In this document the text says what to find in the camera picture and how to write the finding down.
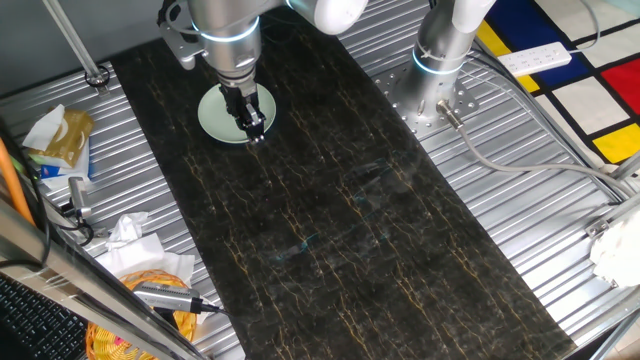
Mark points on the orange tube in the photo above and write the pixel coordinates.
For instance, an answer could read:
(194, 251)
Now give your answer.
(12, 185)

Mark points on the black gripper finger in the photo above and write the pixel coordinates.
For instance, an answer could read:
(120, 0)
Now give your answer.
(246, 120)
(257, 130)

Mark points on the gold tissue box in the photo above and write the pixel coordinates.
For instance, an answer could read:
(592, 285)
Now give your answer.
(70, 135)

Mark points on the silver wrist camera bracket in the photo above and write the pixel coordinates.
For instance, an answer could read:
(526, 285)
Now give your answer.
(180, 47)

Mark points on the white power strip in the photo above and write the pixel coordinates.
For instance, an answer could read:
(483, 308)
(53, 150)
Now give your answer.
(535, 59)

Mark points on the crumpled white tissue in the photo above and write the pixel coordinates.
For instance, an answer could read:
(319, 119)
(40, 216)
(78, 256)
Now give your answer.
(125, 230)

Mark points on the white cloth at right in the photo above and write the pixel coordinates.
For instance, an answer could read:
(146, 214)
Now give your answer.
(617, 250)

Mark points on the pale green round plate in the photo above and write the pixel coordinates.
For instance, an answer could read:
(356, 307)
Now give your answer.
(215, 120)

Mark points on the metal pole with foot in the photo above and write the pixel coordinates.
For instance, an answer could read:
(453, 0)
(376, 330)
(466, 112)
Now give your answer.
(75, 45)

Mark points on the ribbed silver depth camera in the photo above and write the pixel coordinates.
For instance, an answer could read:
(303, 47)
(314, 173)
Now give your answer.
(165, 297)

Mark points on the aluminium frame beam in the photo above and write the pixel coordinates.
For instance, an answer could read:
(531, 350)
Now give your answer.
(75, 280)

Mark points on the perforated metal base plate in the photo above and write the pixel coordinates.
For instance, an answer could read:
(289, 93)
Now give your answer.
(467, 102)

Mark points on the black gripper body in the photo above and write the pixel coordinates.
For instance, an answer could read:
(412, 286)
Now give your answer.
(234, 97)

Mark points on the yellow wicker basket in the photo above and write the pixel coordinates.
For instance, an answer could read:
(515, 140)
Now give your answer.
(105, 345)

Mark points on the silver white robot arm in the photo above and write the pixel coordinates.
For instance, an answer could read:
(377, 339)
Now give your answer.
(230, 45)

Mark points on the colourful block pattern cloth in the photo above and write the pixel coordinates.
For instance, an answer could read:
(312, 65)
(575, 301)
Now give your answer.
(590, 100)

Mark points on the black computer keyboard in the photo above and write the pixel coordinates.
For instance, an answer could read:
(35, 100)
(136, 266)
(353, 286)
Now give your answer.
(35, 325)

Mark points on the aluminium frame rail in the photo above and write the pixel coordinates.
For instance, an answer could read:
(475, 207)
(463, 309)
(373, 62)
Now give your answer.
(625, 210)
(617, 335)

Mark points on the small silver depth camera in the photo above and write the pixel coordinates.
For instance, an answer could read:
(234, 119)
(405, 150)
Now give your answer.
(79, 195)

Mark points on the dark marble pattern mat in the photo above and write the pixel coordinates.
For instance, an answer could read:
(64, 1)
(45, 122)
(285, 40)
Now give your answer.
(325, 225)

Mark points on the blue white tissue pack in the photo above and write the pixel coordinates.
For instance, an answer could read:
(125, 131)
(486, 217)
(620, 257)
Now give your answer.
(55, 172)

